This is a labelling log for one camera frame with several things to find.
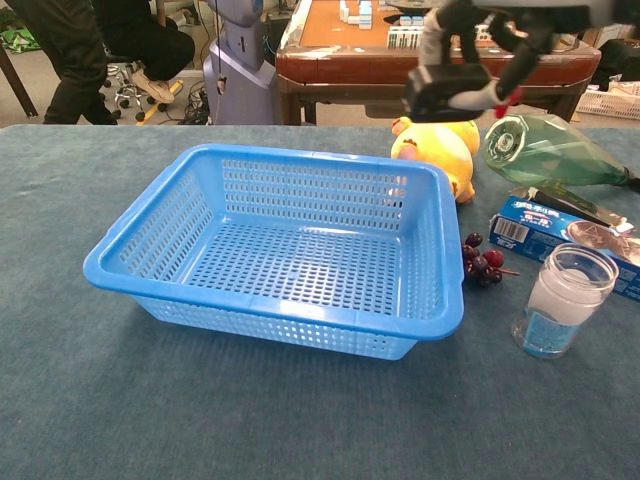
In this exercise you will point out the green spray bottle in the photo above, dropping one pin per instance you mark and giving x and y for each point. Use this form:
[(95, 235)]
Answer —
[(550, 150)]

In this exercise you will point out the brown mahjong table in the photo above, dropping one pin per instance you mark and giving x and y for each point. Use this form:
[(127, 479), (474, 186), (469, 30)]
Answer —
[(345, 65)]

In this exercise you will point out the clear glass jar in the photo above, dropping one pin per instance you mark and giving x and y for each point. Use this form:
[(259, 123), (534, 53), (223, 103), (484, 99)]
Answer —
[(565, 305)]

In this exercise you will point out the blue cookie box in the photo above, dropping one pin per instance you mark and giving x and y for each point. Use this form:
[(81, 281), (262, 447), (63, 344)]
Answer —
[(535, 230)]

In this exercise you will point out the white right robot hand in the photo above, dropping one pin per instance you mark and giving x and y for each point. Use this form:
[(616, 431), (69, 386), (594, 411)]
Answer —
[(520, 12)]

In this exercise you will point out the blue plastic mesh basket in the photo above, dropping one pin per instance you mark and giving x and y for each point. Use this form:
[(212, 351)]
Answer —
[(280, 260)]

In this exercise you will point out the person in black trousers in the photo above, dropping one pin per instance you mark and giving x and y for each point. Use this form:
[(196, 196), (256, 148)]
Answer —
[(70, 60)]

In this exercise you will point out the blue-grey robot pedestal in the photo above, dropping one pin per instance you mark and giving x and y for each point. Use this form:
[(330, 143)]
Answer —
[(240, 80)]

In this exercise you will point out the dark red grape bunch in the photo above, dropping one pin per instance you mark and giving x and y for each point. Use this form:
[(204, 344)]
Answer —
[(482, 262)]

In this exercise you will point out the row of mahjong tiles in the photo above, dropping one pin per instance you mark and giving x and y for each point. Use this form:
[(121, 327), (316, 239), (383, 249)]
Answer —
[(405, 37)]

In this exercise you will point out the wheeled stool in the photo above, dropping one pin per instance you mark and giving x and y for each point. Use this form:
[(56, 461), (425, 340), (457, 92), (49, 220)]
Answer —
[(130, 90)]

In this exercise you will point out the seated person in black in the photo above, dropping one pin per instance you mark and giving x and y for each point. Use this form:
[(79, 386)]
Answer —
[(150, 45)]

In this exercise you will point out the stack of mahjong tiles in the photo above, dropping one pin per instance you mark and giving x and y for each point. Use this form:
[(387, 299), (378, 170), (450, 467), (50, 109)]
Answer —
[(356, 12)]

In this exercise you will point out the white plastic mesh basket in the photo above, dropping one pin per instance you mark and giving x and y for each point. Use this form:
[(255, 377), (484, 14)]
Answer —
[(610, 102)]

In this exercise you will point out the yellow plush duck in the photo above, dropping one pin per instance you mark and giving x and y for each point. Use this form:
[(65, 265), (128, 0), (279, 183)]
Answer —
[(440, 155)]

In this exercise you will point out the teal table cloth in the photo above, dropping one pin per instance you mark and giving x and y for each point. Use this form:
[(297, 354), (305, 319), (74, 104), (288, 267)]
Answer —
[(150, 400)]

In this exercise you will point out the black device with red cap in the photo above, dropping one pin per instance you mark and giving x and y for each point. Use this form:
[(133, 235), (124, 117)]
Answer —
[(447, 80)]

